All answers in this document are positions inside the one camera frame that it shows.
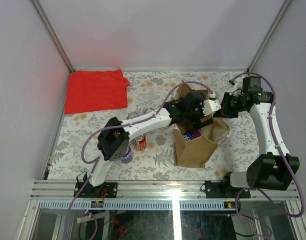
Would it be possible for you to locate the purple fanta can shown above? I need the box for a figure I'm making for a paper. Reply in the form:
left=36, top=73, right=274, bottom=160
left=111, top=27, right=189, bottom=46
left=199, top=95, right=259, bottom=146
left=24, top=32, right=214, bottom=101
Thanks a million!
left=183, top=130, right=202, bottom=141
left=127, top=112, right=139, bottom=120
left=144, top=108, right=155, bottom=115
left=121, top=146, right=133, bottom=164

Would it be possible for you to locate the brown jute canvas bag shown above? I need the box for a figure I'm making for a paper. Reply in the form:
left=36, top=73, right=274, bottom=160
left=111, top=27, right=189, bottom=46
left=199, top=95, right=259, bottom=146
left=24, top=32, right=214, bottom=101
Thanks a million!
left=170, top=83, right=231, bottom=168

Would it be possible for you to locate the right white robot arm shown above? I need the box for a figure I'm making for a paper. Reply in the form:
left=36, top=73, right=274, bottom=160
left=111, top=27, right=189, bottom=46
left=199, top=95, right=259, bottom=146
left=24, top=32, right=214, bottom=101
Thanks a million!
left=215, top=73, right=300, bottom=198

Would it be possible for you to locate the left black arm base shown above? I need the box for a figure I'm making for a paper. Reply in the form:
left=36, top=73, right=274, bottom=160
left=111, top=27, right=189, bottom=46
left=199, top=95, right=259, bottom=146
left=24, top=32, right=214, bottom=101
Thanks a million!
left=73, top=172, right=118, bottom=200

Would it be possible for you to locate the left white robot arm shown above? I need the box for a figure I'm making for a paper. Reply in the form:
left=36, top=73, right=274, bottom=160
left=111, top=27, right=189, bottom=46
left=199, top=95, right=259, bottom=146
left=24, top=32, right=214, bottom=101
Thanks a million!
left=85, top=90, right=221, bottom=198

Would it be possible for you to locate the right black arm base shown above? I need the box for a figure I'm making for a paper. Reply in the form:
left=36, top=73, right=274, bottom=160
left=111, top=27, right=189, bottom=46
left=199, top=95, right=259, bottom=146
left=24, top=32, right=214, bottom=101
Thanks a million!
left=200, top=171, right=251, bottom=199

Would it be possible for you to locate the floral patterned tablecloth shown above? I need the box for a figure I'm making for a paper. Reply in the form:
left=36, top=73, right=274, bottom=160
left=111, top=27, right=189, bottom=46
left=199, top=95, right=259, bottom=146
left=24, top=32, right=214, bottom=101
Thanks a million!
left=47, top=71, right=259, bottom=181

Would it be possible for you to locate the red coke can front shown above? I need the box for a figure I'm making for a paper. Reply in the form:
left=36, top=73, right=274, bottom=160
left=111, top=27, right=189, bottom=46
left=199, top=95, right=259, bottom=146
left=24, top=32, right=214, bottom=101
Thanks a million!
left=133, top=134, right=147, bottom=151

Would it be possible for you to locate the purple fanta can front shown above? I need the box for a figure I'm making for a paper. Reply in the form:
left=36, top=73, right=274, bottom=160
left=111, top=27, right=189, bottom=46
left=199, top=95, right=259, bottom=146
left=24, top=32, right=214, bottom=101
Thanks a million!
left=121, top=146, right=133, bottom=164

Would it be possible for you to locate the red folded cloth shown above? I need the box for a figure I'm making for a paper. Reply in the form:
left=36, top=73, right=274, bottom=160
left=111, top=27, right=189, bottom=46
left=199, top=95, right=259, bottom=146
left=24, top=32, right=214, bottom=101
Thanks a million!
left=64, top=69, right=130, bottom=115

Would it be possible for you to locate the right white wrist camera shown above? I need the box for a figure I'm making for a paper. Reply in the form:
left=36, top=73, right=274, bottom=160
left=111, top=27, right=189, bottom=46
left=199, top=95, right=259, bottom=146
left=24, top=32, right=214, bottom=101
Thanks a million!
left=229, top=79, right=243, bottom=97

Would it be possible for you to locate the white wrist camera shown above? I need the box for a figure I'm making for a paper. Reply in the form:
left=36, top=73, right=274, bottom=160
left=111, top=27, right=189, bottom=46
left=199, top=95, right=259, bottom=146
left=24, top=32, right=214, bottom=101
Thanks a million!
left=202, top=92, right=222, bottom=117
left=229, top=79, right=243, bottom=97

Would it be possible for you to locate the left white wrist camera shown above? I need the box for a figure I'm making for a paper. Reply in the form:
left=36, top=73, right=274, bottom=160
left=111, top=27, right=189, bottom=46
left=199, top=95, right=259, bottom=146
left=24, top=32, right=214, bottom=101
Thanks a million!
left=202, top=92, right=222, bottom=117

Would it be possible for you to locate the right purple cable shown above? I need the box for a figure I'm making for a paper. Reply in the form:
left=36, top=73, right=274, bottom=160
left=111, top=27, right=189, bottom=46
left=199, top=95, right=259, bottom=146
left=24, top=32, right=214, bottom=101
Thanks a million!
left=229, top=72, right=306, bottom=237

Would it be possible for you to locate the purple cable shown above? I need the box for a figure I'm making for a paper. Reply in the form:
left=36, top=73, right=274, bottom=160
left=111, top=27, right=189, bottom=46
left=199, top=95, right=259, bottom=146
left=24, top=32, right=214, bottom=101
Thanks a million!
left=229, top=72, right=306, bottom=237
left=63, top=81, right=216, bottom=240

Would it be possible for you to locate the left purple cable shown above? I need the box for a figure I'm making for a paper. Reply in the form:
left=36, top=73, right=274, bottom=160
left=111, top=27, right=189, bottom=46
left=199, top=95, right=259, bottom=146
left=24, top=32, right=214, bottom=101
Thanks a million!
left=63, top=81, right=216, bottom=240

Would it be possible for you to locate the aluminium front rail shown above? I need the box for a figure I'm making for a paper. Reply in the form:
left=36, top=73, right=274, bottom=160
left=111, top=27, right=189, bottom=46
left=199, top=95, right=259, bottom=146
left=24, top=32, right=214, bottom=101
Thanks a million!
left=30, top=179, right=300, bottom=201

